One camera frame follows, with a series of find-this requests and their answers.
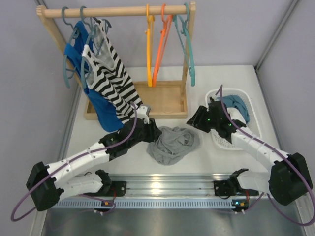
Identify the black white striped tank top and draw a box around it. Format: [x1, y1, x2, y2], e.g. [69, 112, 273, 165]
[82, 20, 143, 123]

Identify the white plastic laundry basket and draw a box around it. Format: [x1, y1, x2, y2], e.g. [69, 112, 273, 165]
[205, 88, 262, 151]

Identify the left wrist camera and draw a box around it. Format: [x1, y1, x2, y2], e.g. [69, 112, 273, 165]
[136, 105, 151, 124]

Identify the grey tank top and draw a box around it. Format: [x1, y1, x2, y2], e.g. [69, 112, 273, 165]
[147, 126, 200, 166]

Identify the teal plastic hanger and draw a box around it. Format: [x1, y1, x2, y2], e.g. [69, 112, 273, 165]
[172, 2, 196, 87]

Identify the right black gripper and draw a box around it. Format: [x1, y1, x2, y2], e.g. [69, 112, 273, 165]
[187, 106, 220, 133]

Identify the blue tank top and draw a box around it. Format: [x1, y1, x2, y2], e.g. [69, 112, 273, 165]
[66, 21, 123, 132]

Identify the teal-blue garment in basket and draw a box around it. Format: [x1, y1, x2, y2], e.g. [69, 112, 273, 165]
[222, 95, 250, 124]

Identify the wooden clothes rack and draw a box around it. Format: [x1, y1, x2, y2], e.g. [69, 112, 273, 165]
[36, 1, 196, 119]

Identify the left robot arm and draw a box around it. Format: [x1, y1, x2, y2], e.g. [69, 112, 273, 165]
[26, 118, 162, 211]

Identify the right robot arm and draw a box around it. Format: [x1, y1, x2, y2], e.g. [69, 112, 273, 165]
[187, 101, 313, 206]

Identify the grey-blue hanger far left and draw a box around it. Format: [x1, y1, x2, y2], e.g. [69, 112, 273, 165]
[62, 6, 80, 89]

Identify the grey-blue hanger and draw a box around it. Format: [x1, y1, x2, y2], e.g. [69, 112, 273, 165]
[62, 6, 80, 89]
[80, 6, 112, 89]

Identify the yellow plastic hanger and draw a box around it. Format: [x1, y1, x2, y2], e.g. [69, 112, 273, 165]
[145, 4, 155, 87]

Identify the white garment in basket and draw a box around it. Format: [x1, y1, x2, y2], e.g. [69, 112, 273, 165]
[227, 107, 246, 124]

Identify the aluminium mounting rail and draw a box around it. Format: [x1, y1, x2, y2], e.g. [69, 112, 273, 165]
[109, 174, 229, 199]

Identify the aluminium corner post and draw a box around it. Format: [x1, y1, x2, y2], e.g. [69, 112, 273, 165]
[254, 0, 301, 73]

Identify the orange plastic hanger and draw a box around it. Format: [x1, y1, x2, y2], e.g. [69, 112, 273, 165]
[152, 3, 173, 87]

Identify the slotted grey cable duct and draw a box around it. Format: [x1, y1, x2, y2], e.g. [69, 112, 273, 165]
[53, 198, 249, 209]

